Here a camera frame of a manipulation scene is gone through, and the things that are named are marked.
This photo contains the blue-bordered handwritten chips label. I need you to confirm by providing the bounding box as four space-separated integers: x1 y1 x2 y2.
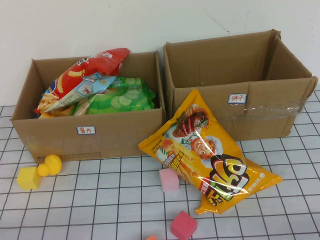
76 125 97 136

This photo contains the yellow foam cube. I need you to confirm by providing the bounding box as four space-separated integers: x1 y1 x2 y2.
16 166 41 190

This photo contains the orange fries snack bag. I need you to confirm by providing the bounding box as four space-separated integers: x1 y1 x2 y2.
138 88 283 215

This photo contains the yellow rubber duck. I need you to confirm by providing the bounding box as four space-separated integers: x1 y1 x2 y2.
36 154 63 178

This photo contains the light pink foam cube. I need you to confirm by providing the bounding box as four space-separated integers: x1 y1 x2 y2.
159 167 180 193

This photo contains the magenta foam cube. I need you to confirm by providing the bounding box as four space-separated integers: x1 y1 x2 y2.
170 210 198 239

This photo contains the clear-taped cardboard box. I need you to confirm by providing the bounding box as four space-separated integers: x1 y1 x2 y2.
162 29 319 142

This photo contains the red fries snack bag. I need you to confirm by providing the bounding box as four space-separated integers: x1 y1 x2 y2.
33 47 131 114

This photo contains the blue-bordered handwritten biscuit label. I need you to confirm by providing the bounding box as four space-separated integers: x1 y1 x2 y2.
227 93 248 105

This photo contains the green cucumber chip bag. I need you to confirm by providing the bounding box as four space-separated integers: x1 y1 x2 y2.
74 76 156 116

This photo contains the yellow-orange snack bag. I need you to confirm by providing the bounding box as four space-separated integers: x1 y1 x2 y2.
38 103 76 119

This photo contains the light blue snack bag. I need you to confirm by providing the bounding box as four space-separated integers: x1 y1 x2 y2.
74 72 118 101

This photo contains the clear packing tape strip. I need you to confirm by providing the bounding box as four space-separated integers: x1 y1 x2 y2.
243 102 307 118

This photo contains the cardboard box with sf-express print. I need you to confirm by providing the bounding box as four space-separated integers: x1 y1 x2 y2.
9 50 167 165

